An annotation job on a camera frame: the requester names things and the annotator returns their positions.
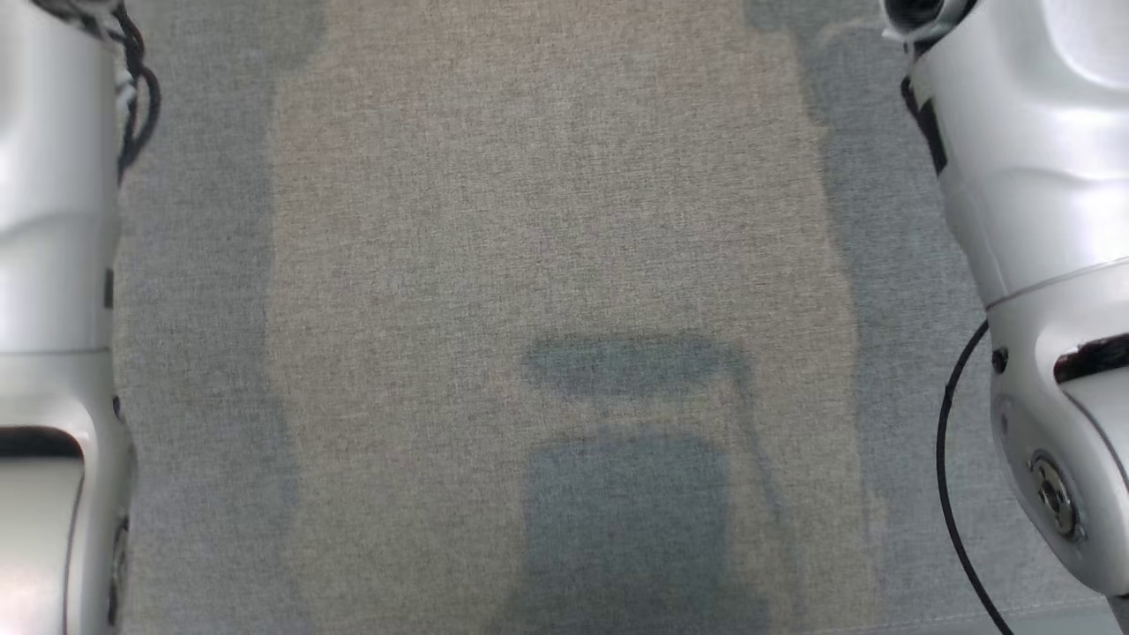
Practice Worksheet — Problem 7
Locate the black right camera cable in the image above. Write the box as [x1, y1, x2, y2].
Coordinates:
[935, 319, 1015, 635]

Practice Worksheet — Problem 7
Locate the black left arm cable bundle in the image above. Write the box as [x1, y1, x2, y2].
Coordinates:
[93, 0, 163, 182]

